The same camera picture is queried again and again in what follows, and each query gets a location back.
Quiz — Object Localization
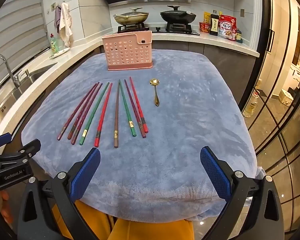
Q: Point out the black gas stove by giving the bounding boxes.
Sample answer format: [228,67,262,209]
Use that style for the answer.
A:
[117,22,200,36]

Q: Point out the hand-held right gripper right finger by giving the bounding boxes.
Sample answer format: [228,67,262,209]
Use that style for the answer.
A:
[200,146,285,240]

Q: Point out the green dish soap bottle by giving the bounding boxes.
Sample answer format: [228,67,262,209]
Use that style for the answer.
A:
[50,33,61,54]

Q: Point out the green chopstick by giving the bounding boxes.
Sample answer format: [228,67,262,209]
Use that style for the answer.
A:
[79,82,110,145]
[118,79,137,137]

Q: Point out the grey window blinds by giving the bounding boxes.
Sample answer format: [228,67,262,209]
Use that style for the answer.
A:
[0,0,52,77]

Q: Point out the white box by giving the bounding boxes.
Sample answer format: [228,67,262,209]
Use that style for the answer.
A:
[279,89,292,103]

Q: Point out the dark soy sauce bottle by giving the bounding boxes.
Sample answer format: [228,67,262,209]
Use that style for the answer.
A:
[210,10,219,36]

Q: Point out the purple hanging cloth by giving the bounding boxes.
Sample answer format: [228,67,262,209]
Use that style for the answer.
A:
[54,5,62,34]

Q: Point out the grey-blue fleece blanket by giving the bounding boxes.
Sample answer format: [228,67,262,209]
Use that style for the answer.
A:
[21,49,258,222]

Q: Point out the red and white cereal bag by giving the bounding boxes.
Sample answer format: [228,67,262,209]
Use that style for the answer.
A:
[218,15,237,41]

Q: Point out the glass sliding door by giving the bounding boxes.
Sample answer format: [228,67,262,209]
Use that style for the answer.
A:
[240,0,300,232]

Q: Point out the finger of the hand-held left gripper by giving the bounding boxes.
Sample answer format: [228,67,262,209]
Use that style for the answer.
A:
[14,139,42,159]
[0,133,12,148]

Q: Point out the chrome kitchen faucet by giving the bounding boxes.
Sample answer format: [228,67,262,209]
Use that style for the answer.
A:
[0,54,23,90]

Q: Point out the steel kitchen sink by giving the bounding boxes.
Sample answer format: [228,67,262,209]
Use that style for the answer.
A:
[11,64,58,101]

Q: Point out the cooking oil bottle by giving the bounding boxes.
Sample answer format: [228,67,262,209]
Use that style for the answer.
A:
[242,90,260,118]

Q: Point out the gold flower spoon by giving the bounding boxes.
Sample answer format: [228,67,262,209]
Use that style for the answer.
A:
[149,78,160,107]

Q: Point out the beige wok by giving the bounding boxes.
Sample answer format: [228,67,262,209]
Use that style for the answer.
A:
[113,12,150,26]

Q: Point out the brown chopstick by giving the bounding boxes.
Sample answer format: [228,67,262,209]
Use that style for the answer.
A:
[113,81,120,148]

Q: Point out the black wok lid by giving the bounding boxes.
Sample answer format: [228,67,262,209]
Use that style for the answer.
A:
[160,5,196,15]

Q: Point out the white hanging towel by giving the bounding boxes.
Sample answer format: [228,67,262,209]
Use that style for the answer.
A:
[59,2,74,47]

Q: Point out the white kitchen counter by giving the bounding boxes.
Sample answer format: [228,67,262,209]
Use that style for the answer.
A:
[0,31,260,155]

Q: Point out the person's left hand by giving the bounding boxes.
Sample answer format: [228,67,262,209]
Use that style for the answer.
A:
[0,190,15,222]

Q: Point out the black wok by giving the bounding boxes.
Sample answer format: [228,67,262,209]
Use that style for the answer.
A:
[160,12,197,25]

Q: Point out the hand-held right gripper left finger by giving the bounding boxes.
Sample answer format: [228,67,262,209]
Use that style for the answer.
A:
[16,147,102,240]

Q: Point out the patterned white plate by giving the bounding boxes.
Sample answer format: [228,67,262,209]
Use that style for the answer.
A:
[49,47,71,59]

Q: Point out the glass lid of beige wok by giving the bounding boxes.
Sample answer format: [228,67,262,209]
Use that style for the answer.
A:
[120,7,149,18]

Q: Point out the pink perforated utensil holder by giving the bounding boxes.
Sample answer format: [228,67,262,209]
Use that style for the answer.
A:
[102,31,153,72]

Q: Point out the person's yellow trousers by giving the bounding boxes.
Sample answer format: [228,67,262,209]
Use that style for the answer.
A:
[51,200,195,240]

